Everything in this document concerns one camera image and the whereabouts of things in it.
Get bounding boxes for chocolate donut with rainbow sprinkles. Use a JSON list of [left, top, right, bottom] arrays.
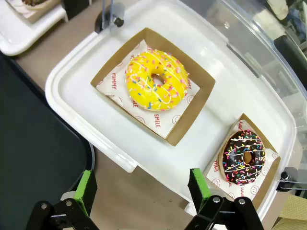
[[222, 129, 267, 186]]

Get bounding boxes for cardboard tray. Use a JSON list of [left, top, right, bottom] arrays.
[[205, 113, 281, 213], [5, 0, 62, 24], [90, 27, 216, 147]]

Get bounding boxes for paper liner under sprinkled chocolate donut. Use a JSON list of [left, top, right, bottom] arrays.
[[206, 119, 280, 202]]

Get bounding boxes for chocolate donut with nuts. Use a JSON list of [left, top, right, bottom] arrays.
[[21, 0, 48, 7]]

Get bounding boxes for paper liner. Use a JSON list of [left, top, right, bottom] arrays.
[[95, 39, 201, 139], [206, 119, 280, 202], [9, 0, 48, 20]]

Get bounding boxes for paper liner under nut donut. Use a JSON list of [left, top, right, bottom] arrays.
[[9, 0, 48, 20]]

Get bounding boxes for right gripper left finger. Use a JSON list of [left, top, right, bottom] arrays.
[[25, 169, 99, 230]]

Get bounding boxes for white display case base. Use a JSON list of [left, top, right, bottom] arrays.
[[45, 0, 298, 223], [0, 0, 69, 57]]

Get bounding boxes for black lid hinge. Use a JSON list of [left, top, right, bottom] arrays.
[[94, 11, 125, 33], [275, 167, 307, 192]]

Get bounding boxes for black serving tray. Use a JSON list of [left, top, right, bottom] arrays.
[[0, 51, 95, 230]]

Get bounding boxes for beige textured box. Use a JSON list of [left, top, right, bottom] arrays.
[[272, 194, 307, 230]]

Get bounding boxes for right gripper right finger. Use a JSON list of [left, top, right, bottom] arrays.
[[184, 167, 264, 230]]

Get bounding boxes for cardboard tray under nut donut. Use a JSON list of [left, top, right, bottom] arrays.
[[5, 0, 62, 24]]

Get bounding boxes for yellow sprinkled donut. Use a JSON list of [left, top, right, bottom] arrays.
[[125, 49, 189, 112]]

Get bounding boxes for cardboard tray under sprinkled chocolate donut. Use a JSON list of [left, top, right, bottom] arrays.
[[205, 113, 281, 213]]

